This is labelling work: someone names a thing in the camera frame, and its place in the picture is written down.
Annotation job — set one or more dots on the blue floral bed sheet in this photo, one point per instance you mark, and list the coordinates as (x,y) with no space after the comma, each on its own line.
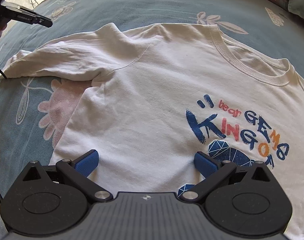
(258,23)

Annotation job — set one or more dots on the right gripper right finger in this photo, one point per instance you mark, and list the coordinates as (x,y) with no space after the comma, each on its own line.
(240,200)

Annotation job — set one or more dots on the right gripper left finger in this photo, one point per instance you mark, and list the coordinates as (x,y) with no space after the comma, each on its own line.
(46,200)

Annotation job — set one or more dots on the white printed sweatshirt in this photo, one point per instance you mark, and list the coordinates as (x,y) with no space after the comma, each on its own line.
(161,93)

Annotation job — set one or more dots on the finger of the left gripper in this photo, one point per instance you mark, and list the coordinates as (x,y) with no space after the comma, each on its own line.
(26,15)

